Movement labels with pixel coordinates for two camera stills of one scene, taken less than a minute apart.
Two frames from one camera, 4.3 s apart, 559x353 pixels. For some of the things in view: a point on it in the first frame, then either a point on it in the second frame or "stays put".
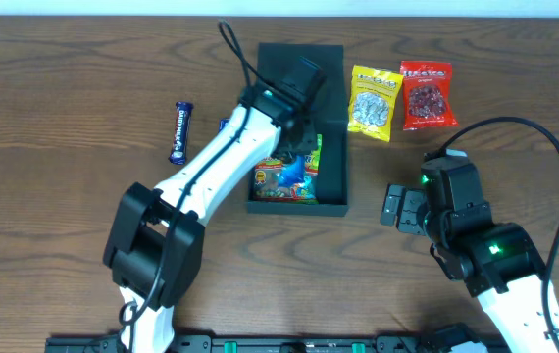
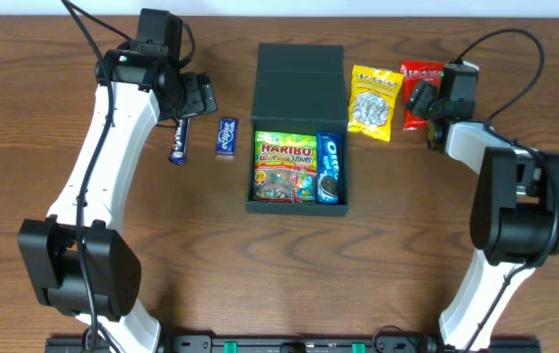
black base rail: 444,341 stays put
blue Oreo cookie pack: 292,173 to 329,161
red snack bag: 428,101 stays put
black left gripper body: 297,138 to 197,96
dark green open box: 272,61 stays put
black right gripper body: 404,211 to 420,98
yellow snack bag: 374,95 stays put
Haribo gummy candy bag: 267,175 stays put
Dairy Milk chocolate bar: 180,133 stays put
